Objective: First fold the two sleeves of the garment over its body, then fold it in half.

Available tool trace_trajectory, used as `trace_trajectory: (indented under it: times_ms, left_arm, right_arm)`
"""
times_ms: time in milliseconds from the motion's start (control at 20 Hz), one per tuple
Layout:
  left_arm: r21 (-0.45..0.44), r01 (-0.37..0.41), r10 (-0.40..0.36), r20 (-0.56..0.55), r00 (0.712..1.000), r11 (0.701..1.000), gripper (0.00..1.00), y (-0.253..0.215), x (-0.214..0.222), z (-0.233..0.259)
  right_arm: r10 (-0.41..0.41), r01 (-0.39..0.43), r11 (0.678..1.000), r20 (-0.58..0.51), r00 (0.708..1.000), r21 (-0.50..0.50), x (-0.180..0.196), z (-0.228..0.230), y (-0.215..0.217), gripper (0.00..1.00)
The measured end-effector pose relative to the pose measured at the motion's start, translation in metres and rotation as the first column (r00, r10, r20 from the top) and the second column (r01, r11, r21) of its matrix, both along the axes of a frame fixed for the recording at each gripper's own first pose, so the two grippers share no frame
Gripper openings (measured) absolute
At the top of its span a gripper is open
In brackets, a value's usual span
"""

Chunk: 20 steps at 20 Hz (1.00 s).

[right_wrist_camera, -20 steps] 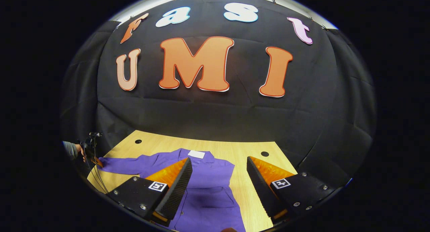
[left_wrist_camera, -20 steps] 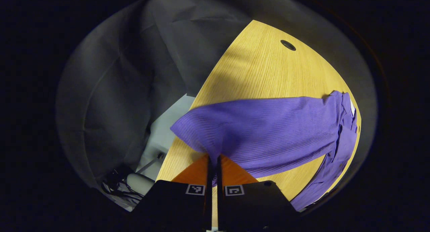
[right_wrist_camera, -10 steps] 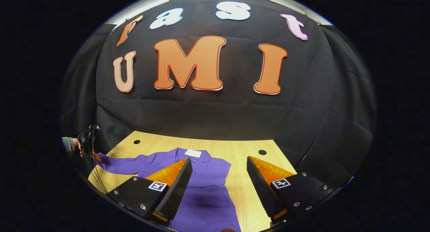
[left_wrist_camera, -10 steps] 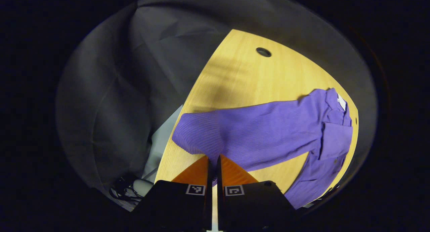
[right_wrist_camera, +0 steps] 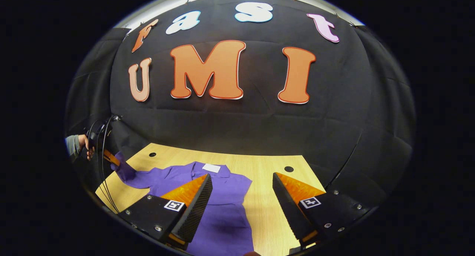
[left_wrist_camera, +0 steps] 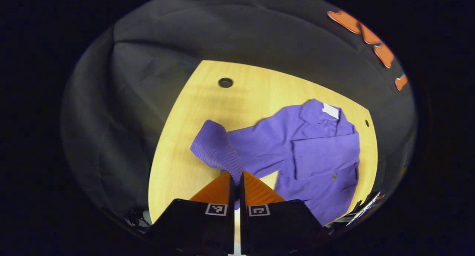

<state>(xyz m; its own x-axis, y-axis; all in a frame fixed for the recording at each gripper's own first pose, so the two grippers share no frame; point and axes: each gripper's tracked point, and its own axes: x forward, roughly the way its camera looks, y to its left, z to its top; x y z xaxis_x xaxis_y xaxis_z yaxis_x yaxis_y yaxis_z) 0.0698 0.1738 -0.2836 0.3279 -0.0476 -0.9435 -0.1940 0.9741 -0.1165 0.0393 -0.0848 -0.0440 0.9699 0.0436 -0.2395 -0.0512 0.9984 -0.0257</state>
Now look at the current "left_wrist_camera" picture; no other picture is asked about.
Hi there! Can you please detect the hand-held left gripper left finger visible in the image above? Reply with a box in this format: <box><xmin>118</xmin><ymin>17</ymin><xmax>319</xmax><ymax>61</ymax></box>
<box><xmin>147</xmin><ymin>171</ymin><xmax>236</xmax><ymax>256</ymax></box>

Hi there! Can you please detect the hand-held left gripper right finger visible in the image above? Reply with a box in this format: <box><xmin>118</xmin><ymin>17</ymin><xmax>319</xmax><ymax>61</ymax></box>
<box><xmin>239</xmin><ymin>170</ymin><xmax>328</xmax><ymax>256</ymax></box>

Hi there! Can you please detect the purple button shirt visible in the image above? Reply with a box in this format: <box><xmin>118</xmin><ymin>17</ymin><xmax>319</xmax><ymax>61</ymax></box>
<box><xmin>190</xmin><ymin>98</ymin><xmax>361</xmax><ymax>227</ymax></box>

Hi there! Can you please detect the white striped clutter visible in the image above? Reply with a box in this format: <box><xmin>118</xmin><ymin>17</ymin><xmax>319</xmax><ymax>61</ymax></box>
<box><xmin>336</xmin><ymin>191</ymin><xmax>386</xmax><ymax>227</ymax></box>

